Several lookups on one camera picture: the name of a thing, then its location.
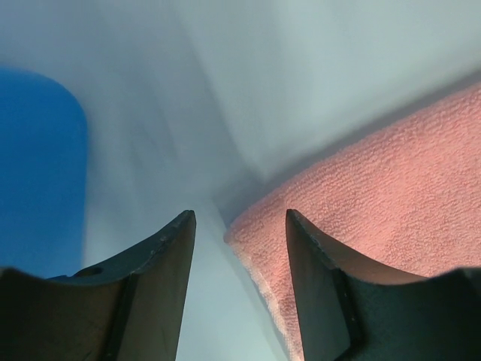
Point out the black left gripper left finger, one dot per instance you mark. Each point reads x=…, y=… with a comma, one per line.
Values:
x=128, y=307

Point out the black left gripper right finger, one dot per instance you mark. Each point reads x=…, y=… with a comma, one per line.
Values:
x=351, y=307

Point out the pink towel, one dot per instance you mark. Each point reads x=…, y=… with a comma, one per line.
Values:
x=407, y=196

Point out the blue plastic bin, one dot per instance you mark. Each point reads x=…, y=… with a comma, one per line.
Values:
x=43, y=174

